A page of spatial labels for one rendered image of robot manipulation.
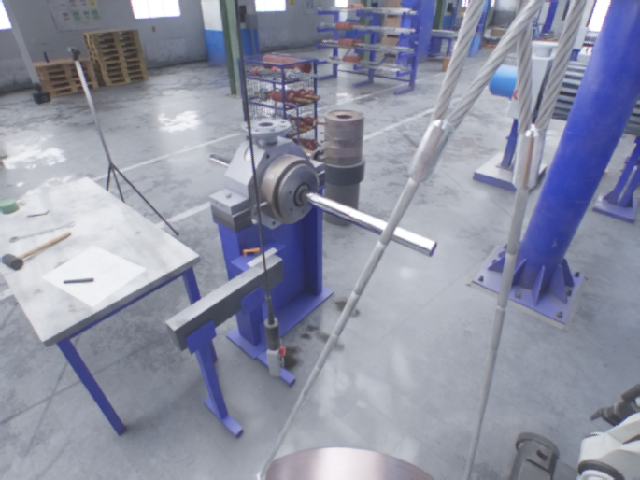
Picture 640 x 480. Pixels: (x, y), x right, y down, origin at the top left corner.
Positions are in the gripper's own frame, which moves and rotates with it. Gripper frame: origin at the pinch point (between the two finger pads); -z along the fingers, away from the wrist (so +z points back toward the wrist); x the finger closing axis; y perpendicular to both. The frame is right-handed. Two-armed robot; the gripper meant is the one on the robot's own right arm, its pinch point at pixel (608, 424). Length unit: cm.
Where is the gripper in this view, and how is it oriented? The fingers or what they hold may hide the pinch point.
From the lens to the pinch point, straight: 198.7
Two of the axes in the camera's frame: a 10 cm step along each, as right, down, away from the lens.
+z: 1.6, -7.3, -6.6
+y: -6.0, 4.6, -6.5
